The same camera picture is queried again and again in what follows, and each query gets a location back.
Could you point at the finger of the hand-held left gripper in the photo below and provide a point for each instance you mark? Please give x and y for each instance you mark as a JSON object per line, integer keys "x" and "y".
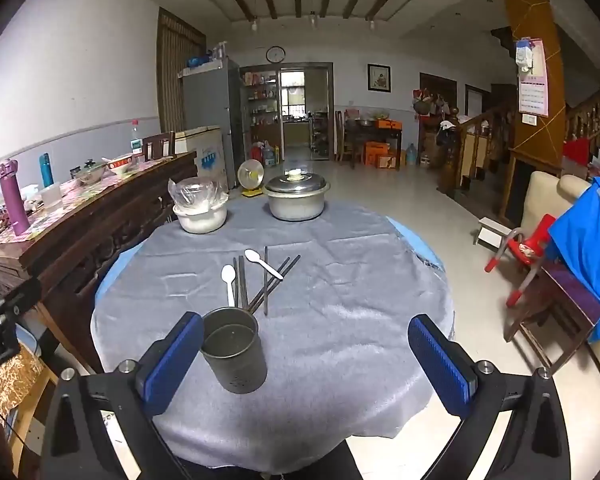
{"x": 15, "y": 300}

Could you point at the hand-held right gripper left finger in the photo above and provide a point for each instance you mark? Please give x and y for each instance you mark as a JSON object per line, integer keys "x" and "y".
{"x": 170, "y": 360}

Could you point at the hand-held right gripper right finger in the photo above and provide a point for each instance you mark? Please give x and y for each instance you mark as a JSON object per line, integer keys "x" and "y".
{"x": 440, "y": 370}

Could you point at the metal utensil holder cup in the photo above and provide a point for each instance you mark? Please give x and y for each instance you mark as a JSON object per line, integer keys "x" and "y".
{"x": 235, "y": 360}

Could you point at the white plastic spoon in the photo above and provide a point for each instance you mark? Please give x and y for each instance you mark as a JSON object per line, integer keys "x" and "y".
{"x": 252, "y": 256}
{"x": 228, "y": 274}

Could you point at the golden patterned cushion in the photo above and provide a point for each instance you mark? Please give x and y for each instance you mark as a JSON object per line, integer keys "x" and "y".
{"x": 15, "y": 380}

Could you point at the dark wooden sideboard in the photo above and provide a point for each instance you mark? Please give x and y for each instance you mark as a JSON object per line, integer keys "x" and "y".
{"x": 80, "y": 240}

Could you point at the purple drinking bottle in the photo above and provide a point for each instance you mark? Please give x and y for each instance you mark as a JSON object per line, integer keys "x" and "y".
{"x": 14, "y": 200}

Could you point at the white plastic container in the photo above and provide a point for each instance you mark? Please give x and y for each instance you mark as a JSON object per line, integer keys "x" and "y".
{"x": 51, "y": 196}

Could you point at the checked floral table cover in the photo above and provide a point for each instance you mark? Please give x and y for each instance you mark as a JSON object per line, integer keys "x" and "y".
{"x": 75, "y": 195}

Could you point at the grey tablecloth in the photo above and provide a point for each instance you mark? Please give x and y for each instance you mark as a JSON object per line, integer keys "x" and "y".
{"x": 330, "y": 310}

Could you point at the blue table cover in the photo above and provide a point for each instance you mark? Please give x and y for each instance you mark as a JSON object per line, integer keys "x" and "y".
{"x": 415, "y": 242}

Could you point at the teal drinking bottle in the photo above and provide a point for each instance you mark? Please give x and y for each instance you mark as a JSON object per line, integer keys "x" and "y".
{"x": 46, "y": 172}

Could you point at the white bowl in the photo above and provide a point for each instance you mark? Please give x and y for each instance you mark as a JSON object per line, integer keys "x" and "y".
{"x": 200, "y": 220}

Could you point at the glass bowl with lid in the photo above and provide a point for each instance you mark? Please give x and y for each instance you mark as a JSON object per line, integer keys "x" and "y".
{"x": 89, "y": 174}

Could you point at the red plastic chair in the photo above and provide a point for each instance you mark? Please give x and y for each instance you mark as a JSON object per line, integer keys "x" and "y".
{"x": 527, "y": 247}

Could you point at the white step stool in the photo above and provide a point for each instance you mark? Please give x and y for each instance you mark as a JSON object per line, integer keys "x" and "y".
{"x": 492, "y": 227}

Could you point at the clear plastic bag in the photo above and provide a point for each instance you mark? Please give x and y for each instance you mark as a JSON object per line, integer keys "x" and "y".
{"x": 192, "y": 192}

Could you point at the red patterned bowl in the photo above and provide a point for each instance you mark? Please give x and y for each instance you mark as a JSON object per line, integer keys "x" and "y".
{"x": 120, "y": 166}

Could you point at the aluminium pot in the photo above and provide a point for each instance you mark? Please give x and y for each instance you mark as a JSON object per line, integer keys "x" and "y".
{"x": 295, "y": 207}

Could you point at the clear plastic water bottle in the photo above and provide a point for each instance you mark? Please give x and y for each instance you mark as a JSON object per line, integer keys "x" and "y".
{"x": 136, "y": 140}

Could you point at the blue jacket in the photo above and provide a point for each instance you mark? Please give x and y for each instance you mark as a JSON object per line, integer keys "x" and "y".
{"x": 585, "y": 230}

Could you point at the small floor fan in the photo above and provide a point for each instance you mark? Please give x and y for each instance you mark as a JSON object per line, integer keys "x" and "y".
{"x": 250, "y": 174}

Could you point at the dark wooden chair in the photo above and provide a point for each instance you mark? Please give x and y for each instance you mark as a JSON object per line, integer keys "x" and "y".
{"x": 159, "y": 146}

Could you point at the white chest freezer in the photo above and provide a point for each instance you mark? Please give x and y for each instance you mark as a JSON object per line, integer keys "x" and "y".
{"x": 207, "y": 152}

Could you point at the orange cardboard box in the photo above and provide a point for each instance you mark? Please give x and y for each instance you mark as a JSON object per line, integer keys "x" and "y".
{"x": 391, "y": 162}
{"x": 376, "y": 152}

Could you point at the blue water jug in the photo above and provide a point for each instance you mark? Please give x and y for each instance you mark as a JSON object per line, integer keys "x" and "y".
{"x": 412, "y": 156}

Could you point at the wooden stair railing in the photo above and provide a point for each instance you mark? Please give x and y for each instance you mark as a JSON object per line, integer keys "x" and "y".
{"x": 472, "y": 145}

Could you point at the clear water jug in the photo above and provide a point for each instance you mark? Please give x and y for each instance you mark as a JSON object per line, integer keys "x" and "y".
{"x": 271, "y": 155}

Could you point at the wooden side table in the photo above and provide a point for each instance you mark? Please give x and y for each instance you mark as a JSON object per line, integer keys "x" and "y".
{"x": 360, "y": 132}

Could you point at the flat orange box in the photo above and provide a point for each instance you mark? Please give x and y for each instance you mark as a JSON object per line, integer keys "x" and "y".
{"x": 389, "y": 124}

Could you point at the shelf with bottles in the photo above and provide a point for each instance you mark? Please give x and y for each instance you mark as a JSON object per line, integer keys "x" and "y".
{"x": 261, "y": 110}

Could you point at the grey refrigerator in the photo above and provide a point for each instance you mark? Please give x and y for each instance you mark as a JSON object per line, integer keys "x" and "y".
{"x": 207, "y": 95}

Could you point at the brown slatted door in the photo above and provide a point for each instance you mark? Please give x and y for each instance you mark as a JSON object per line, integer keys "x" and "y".
{"x": 177, "y": 70}

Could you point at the framed picture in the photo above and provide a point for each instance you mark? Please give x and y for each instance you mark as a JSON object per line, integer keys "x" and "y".
{"x": 379, "y": 78}

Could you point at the blue bag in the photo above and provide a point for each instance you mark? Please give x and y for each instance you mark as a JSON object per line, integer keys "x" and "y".
{"x": 196, "y": 61}

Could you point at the pendant lamp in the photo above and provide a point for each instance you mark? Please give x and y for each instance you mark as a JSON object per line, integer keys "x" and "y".
{"x": 371, "y": 22}
{"x": 312, "y": 17}
{"x": 254, "y": 22}

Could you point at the orange wooden pillar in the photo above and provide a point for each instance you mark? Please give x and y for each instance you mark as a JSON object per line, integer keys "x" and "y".
{"x": 535, "y": 15}

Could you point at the pink wall calendar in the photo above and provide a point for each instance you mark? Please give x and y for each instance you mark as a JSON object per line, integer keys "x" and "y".
{"x": 534, "y": 95}

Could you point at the round wall clock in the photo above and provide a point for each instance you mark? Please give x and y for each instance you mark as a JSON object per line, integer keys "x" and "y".
{"x": 275, "y": 54}

